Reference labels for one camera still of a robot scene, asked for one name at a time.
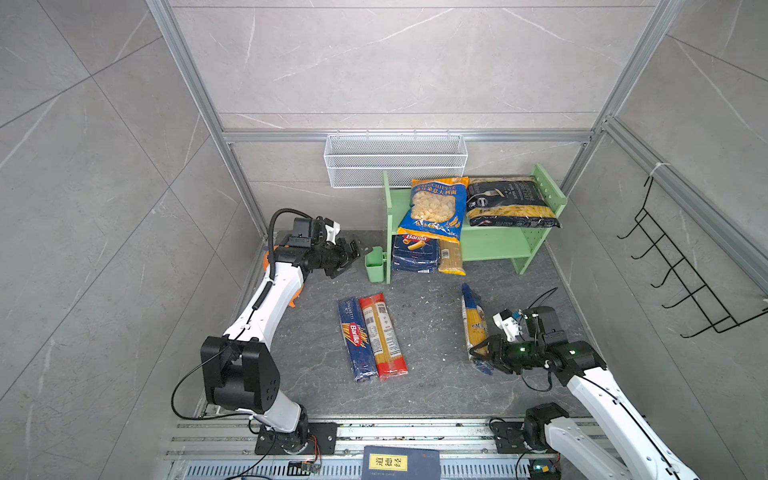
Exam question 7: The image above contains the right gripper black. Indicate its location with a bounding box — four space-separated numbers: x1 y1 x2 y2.
470 333 545 372

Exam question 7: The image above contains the dark blue spaghetti bag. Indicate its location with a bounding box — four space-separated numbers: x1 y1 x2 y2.
461 283 488 367

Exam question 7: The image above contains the blue Barilla rigatoni box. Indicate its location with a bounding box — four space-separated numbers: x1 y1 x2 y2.
392 234 440 274

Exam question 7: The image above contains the red pasta packet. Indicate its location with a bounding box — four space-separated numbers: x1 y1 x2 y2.
359 294 409 380

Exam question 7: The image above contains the yellow spaghetti bag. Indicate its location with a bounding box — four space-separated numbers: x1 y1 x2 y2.
438 240 466 276

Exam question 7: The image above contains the blue orecchiette pasta bag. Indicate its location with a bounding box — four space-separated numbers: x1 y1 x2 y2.
397 177 469 244

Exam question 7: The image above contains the blue Barilla spaghetti box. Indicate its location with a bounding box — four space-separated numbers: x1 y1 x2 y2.
338 297 378 382

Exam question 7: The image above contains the dark penne pasta bag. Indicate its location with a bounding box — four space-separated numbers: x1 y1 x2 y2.
466 176 560 229

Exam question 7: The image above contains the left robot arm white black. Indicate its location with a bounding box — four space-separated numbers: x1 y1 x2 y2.
197 208 372 454

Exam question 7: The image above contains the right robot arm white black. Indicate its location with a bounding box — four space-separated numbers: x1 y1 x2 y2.
461 285 697 479

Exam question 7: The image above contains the small green cup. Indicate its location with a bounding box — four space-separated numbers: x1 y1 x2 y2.
365 246 385 283

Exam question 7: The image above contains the orange shark plush toy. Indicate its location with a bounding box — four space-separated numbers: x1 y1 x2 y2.
252 253 304 316

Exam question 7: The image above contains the dark blue book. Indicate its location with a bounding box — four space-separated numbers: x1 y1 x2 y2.
361 445 441 480

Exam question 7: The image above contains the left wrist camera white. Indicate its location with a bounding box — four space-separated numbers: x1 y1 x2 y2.
323 218 341 244

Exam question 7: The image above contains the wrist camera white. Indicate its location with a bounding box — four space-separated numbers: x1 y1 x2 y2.
323 218 341 244
493 309 524 343

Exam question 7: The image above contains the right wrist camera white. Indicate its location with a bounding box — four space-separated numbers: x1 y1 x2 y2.
493 309 524 343

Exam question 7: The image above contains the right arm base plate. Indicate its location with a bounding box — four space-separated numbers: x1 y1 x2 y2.
488 417 554 454

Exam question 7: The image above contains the white wire mesh basket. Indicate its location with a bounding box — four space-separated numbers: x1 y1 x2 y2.
323 131 468 189

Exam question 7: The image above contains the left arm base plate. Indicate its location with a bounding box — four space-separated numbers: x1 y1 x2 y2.
254 422 340 456

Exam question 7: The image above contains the black wire hook rack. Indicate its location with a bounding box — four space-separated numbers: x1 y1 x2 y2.
616 176 767 339

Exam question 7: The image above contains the aluminium rail frame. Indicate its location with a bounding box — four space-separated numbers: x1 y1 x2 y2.
161 416 667 480

